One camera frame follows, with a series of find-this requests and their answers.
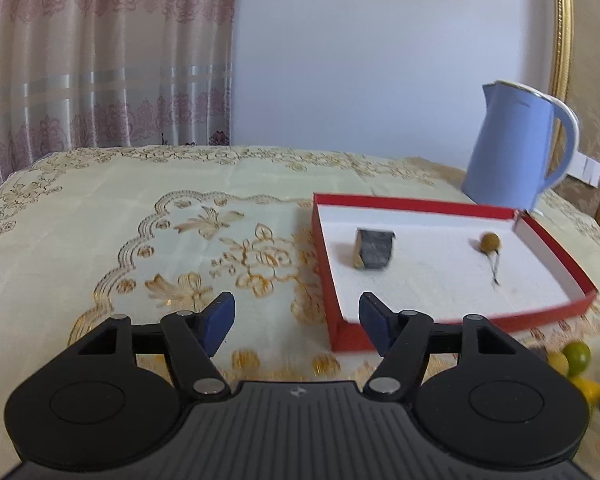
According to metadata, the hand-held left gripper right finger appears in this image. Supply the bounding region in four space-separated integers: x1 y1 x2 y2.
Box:
358 291 532 397

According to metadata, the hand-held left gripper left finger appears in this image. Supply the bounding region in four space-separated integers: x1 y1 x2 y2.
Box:
67 291 237 402

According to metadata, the yellow oblong fruit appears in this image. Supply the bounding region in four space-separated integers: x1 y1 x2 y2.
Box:
570 375 600 407

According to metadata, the green round fruit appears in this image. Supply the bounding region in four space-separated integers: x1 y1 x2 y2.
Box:
562 341 592 376

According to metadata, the red cardboard box tray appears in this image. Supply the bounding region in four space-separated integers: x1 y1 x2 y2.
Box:
311 192 600 354

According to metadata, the yellow-green lemon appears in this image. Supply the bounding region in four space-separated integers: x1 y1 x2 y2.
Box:
545 350 571 376

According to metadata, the black sugarcane piece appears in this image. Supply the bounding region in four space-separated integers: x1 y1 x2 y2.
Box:
354 228 397 272

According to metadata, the brown longan with stem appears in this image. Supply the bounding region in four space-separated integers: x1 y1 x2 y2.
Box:
478 231 504 289

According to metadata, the blue electric kettle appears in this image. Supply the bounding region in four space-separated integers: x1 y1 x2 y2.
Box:
460 80 581 214

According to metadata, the white paper tag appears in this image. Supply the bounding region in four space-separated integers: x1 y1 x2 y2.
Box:
565 152 600 186

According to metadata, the pink patterned curtain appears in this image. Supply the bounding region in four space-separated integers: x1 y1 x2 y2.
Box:
0 0 244 199

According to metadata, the gold framed upholstered panel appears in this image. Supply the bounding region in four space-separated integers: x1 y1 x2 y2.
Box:
550 0 600 241

